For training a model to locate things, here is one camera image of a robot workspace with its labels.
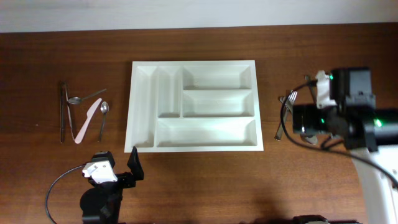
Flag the large steel spoon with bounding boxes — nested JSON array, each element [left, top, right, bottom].
[[300, 134, 318, 145]]

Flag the steel fork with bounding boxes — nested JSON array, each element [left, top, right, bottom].
[[274, 91, 297, 141]]

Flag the steel fork diagonal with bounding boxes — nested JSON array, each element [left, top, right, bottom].
[[279, 96, 293, 114]]

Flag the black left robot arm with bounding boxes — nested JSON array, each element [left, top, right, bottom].
[[80, 147, 144, 223]]

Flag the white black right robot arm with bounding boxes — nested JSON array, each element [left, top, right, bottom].
[[292, 67, 397, 223]]

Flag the small steel teaspoon upright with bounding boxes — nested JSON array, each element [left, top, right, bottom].
[[98, 101, 109, 142]]

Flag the pink plastic knife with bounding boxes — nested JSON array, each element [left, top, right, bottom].
[[75, 98, 102, 144]]

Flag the white plastic cutlery tray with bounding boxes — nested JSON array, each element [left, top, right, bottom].
[[124, 60, 264, 153]]

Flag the small steel teaspoon angled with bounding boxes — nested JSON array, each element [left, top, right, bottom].
[[68, 88, 107, 105]]

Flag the steel kitchen tongs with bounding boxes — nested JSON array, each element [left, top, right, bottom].
[[59, 81, 75, 144]]

